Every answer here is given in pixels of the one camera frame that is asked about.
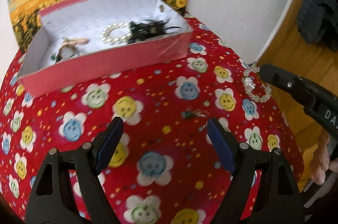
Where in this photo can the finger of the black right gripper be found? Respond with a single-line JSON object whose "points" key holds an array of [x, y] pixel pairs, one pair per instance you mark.
{"points": [[304, 91]]}

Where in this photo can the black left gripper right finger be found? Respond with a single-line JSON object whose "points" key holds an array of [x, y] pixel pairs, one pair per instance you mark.
{"points": [[278, 199]]}

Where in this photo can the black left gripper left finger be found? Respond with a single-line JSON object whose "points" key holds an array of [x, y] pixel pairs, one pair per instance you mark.
{"points": [[52, 199]]}

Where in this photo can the small green gem earring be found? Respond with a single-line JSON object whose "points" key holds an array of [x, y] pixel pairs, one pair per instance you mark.
{"points": [[188, 114]]}

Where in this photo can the right hand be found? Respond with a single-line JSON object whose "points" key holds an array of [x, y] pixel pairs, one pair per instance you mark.
{"points": [[321, 162]]}

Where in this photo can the dark blue knitted garment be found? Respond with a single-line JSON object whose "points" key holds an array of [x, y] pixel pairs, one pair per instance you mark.
{"points": [[317, 22]]}

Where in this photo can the red smiley flower cloth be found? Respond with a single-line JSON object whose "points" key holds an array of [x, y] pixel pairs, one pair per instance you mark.
{"points": [[165, 167]]}

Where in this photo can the pink cardboard box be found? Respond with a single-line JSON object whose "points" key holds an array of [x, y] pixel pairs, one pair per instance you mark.
{"points": [[49, 66]]}

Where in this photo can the black feather hair accessory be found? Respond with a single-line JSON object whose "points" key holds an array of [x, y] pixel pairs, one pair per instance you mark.
{"points": [[149, 28]]}

